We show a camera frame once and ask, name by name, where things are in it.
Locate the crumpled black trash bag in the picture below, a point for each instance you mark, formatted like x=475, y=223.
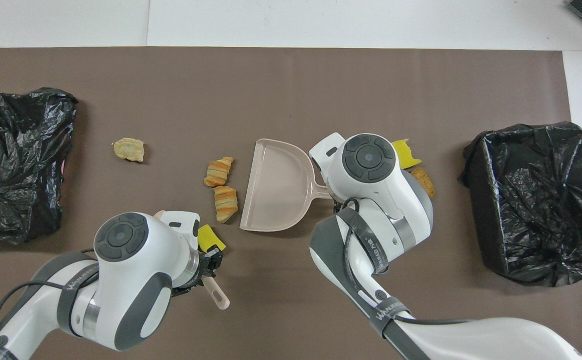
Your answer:
x=20, y=175

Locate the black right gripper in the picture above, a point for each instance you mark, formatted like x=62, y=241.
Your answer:
x=340, y=206

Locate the pink plastic dustpan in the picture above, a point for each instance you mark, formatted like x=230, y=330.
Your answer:
x=275, y=190

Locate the open bin with black bag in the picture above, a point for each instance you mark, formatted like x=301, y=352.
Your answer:
x=521, y=210

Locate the pink hand brush black bristles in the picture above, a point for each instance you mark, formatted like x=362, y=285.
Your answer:
x=218, y=295

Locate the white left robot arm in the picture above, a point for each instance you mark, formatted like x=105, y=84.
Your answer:
x=120, y=280

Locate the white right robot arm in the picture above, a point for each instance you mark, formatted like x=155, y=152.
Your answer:
x=371, y=200

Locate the toy croissant piece pale end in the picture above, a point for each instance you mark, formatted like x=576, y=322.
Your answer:
x=225, y=204

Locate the pale toy bread chunk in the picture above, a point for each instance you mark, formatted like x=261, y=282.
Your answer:
x=129, y=149

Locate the brown toy potato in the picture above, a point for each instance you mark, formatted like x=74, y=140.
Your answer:
x=425, y=183

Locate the brown table mat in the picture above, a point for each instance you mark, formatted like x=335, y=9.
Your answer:
x=290, y=100

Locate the yellow sponge block green base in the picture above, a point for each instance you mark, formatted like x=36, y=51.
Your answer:
x=209, y=239

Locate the striped toy croissant piece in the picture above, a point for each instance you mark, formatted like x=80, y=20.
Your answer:
x=218, y=172

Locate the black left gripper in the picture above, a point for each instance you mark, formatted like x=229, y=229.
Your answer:
x=214, y=260

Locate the yellow sponge piece notched edge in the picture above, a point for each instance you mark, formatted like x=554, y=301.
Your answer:
x=409, y=157

